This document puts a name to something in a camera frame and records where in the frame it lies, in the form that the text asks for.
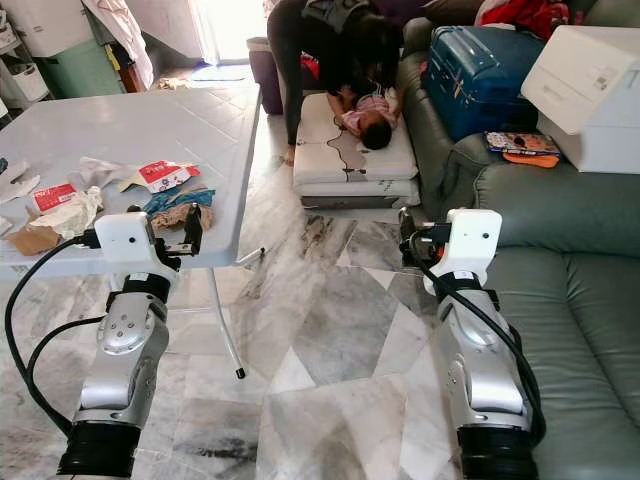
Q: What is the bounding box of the brown wrapper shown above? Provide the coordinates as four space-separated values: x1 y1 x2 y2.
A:
155 203 211 233

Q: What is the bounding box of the blue wrapper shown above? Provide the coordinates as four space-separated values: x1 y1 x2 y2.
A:
140 188 217 216

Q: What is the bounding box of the red and white packet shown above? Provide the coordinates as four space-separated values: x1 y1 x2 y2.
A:
125 159 202 194

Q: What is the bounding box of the crumpled clear white plastic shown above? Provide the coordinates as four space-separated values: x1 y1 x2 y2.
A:
72 157 129 189

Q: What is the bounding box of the crumpled white tissue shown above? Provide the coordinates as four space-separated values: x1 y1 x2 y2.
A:
52 186 105 242

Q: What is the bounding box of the white folding table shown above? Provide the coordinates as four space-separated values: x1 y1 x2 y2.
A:
0 88 266 381

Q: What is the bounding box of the small red packet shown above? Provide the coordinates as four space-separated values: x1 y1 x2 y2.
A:
31 182 79 213

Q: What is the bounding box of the baby in pink clothes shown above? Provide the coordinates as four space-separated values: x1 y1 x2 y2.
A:
337 88 402 152

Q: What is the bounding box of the white baby mattress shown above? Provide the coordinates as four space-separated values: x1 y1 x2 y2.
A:
292 93 422 211

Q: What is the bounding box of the brown paper piece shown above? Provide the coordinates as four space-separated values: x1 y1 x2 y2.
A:
8 225 61 257

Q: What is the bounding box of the white tissue with blue bit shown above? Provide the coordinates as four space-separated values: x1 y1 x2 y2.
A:
0 160 42 205

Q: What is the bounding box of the flat orange item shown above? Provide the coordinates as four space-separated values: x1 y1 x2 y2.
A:
502 150 563 169

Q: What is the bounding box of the green leather sofa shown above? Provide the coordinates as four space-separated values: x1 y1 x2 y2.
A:
395 0 640 480

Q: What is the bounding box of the colourful magazine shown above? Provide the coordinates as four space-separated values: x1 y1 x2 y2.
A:
485 130 563 157

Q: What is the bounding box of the green cabinet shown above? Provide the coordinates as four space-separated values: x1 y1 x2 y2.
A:
35 38 126 99

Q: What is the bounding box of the blue door mat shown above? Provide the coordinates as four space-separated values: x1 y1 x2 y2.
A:
188 63 249 84

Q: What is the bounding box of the blue hard suitcase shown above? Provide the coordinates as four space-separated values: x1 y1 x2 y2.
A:
422 25 552 142

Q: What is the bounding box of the white storage rack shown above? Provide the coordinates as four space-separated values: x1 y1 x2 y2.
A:
0 15 51 111

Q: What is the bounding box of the dark container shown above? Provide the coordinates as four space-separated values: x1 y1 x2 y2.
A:
247 37 283 114

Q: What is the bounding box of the hanging white cloth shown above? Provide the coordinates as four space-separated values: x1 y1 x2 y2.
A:
82 0 156 91

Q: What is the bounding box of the light curtain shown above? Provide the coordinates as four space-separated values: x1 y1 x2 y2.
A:
125 0 219 66

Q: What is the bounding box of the person in dark clothes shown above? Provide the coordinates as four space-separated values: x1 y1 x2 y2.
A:
265 0 405 167

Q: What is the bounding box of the white appliance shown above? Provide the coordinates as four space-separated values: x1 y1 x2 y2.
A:
5 0 96 56

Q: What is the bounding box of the large white box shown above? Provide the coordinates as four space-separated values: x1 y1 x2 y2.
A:
520 25 640 177

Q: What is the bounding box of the red clothing pile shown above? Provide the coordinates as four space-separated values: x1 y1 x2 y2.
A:
475 0 571 41

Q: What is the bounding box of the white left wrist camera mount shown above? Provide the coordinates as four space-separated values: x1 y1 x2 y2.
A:
93 211 171 286

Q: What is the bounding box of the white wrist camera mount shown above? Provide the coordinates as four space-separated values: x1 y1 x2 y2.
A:
428 208 504 295
93 211 171 286

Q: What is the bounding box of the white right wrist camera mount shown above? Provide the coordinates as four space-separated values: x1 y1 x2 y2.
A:
428 208 504 295

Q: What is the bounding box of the long black left arm cable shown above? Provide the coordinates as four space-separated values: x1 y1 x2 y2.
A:
5 230 101 441

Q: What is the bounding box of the short black left arm cable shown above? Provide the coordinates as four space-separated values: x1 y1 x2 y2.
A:
25 314 107 437

